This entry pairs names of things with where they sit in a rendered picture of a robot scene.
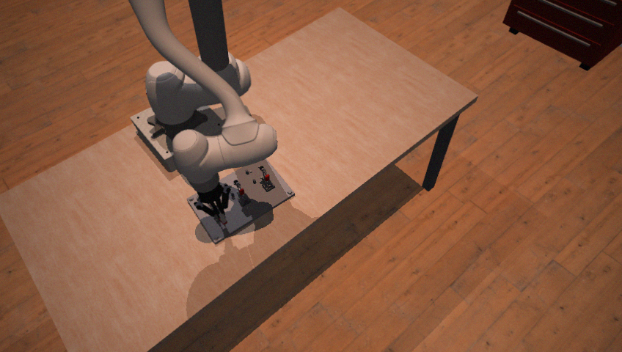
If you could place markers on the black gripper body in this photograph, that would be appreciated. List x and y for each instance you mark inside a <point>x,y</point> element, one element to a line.
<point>204,197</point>

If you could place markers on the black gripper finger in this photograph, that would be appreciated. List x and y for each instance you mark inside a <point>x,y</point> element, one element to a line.
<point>224,203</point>
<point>210,212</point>

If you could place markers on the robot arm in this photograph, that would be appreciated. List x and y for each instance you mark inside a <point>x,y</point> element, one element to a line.
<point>214,78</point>

